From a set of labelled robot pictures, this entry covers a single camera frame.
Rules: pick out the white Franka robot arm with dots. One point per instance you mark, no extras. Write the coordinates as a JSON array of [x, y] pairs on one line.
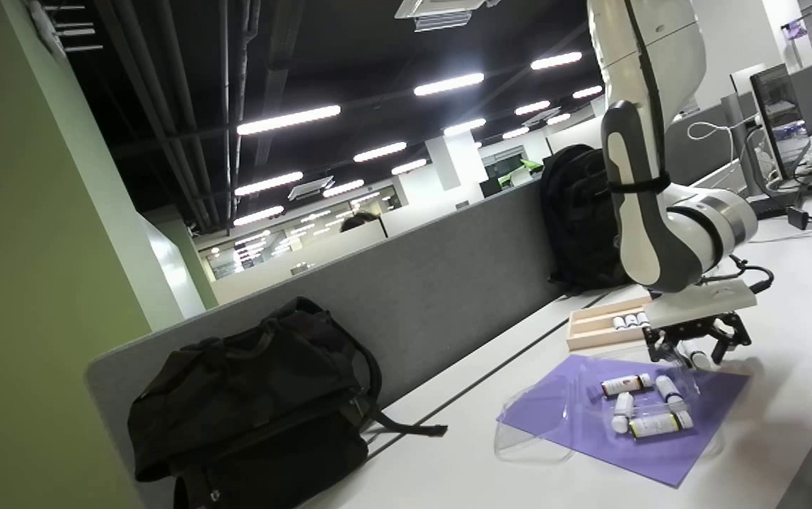
[[650, 207]]

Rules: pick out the purple paper sheet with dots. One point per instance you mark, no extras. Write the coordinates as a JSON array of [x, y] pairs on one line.
[[555, 397]]

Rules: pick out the white-capped bottle blue band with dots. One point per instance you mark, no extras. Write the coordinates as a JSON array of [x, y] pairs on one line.
[[674, 394]]

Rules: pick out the fluorescent ceiling light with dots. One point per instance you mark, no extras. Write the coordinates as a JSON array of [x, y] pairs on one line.
[[260, 216], [269, 183], [448, 84], [533, 110], [381, 152], [465, 127], [555, 62], [289, 120], [408, 165]]

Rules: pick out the black backpack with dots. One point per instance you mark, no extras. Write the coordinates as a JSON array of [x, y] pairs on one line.
[[579, 216]]

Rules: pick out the clear plastic clamshell container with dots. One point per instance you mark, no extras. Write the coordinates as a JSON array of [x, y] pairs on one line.
[[533, 434]]

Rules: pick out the ceiling air vent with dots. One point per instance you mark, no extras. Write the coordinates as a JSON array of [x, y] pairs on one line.
[[443, 12]]

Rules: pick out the black duffel bag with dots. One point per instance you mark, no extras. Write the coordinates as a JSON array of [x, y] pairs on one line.
[[254, 405]]

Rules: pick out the black computer monitor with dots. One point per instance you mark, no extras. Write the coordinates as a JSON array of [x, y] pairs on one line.
[[777, 115]]

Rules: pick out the white-capped bottle flame logo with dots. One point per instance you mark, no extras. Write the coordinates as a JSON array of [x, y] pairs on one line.
[[623, 412]]

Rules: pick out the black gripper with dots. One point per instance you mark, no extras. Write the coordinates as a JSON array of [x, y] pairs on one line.
[[697, 329]]

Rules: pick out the small white-capped labelled bottle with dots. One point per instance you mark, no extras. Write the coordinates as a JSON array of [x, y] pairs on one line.
[[626, 384]]

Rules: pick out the white-capped bottle yellow bands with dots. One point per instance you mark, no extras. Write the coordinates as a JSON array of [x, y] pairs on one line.
[[657, 425]]

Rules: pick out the grey desk divider panel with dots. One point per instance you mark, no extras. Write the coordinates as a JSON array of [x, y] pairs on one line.
[[443, 285]]

